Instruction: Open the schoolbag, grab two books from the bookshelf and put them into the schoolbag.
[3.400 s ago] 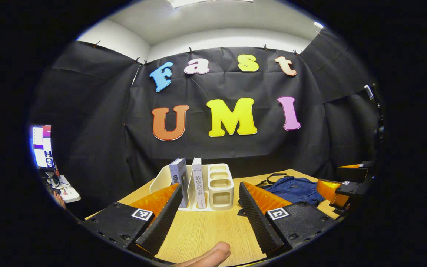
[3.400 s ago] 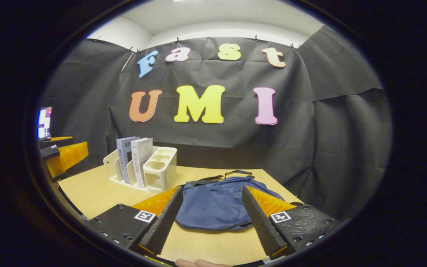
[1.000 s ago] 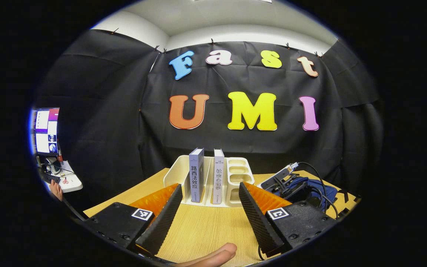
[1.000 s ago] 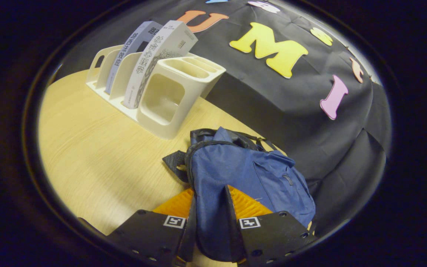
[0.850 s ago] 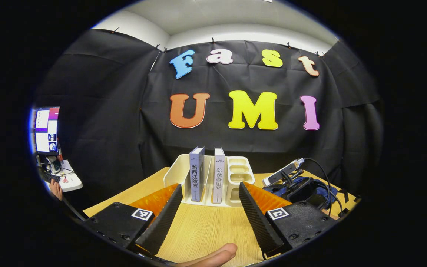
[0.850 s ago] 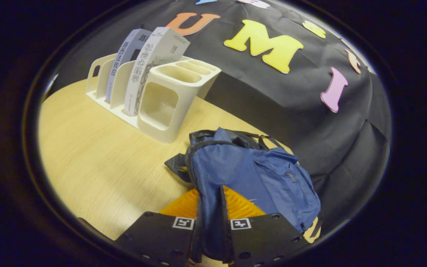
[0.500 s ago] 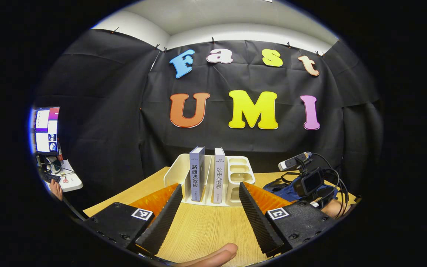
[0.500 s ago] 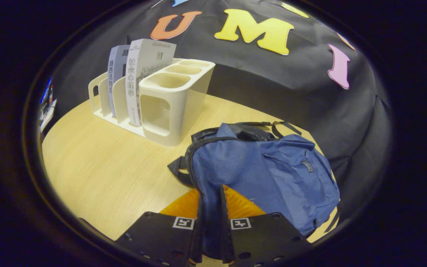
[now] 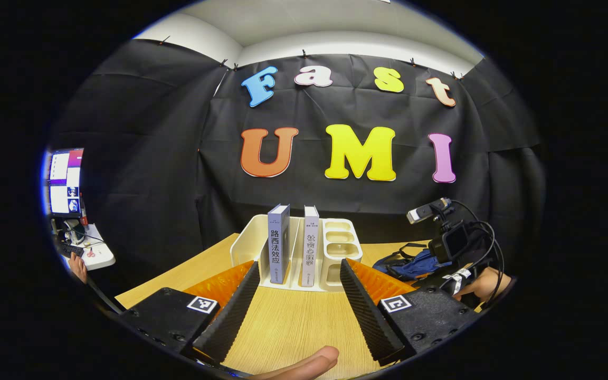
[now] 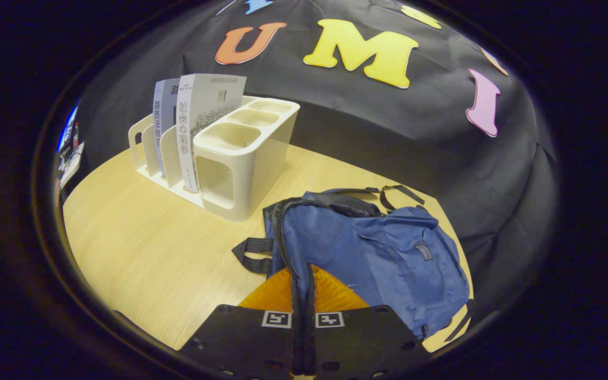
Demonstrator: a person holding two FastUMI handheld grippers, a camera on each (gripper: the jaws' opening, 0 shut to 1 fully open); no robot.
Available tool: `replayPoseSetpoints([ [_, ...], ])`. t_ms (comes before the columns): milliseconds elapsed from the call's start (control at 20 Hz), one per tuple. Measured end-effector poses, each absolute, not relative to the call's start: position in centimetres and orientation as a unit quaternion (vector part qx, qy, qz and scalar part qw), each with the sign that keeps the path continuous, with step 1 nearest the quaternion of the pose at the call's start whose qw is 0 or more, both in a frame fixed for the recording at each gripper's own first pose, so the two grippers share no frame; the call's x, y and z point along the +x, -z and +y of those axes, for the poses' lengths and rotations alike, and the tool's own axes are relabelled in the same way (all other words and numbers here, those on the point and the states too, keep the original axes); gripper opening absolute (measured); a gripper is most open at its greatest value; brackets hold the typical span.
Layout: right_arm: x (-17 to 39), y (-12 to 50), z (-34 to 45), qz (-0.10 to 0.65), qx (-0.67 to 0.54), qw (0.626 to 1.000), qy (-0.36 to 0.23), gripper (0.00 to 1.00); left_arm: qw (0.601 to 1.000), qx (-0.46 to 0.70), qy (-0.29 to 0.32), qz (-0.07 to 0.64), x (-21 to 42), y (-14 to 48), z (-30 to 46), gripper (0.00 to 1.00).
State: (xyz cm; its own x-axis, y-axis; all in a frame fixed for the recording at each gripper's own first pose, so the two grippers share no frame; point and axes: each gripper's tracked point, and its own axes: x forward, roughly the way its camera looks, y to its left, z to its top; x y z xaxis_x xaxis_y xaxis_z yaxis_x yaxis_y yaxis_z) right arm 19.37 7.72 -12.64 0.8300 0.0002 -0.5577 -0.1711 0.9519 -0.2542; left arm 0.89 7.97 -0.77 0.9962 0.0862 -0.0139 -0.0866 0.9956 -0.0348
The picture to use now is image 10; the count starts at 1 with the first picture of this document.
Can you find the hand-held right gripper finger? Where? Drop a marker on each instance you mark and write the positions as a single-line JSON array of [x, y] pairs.
[[309, 343], [296, 343]]

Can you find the black backdrop cloth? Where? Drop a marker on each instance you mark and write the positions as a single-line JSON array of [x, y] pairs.
[[388, 137]]

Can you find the cream plastic bookshelf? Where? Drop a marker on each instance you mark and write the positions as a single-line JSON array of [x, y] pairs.
[[251, 174]]

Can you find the computer monitor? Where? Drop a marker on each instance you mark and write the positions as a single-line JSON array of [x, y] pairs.
[[67, 129]]

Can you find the lavender book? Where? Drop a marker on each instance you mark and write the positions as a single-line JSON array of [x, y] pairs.
[[165, 100]]

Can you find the white grey book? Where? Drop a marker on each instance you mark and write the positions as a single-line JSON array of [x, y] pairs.
[[203, 100]]

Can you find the blue schoolbag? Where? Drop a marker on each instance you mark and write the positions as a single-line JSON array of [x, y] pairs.
[[388, 253]]

